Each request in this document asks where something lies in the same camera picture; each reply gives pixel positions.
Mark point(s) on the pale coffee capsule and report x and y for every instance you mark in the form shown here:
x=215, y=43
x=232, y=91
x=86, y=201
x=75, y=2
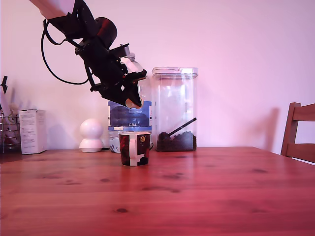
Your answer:
x=134, y=102

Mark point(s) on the dark patterned coffee mug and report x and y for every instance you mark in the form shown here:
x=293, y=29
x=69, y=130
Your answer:
x=125, y=150

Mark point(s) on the dark coffee beans heap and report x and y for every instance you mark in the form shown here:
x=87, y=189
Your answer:
x=182, y=143

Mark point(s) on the large clear water bottle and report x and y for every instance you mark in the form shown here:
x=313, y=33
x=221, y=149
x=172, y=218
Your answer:
x=130, y=119

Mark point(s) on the clear lidded storage container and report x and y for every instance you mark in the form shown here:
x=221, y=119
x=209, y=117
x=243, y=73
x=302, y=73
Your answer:
x=172, y=98

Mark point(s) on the small white object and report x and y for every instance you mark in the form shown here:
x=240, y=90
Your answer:
x=114, y=145

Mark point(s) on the black measuring scoop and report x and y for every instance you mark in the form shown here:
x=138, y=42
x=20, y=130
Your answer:
x=180, y=127

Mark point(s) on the white printed carton box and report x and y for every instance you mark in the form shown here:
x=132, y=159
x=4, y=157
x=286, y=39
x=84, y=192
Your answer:
x=32, y=132

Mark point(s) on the black arrow-shaped clip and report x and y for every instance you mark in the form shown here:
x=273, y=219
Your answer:
x=4, y=84

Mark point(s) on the brown wooden chair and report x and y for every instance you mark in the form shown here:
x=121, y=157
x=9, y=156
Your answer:
x=297, y=137

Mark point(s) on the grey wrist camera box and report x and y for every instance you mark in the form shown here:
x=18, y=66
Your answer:
x=125, y=50

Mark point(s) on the small white round camera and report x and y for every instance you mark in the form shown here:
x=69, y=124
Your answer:
x=91, y=130

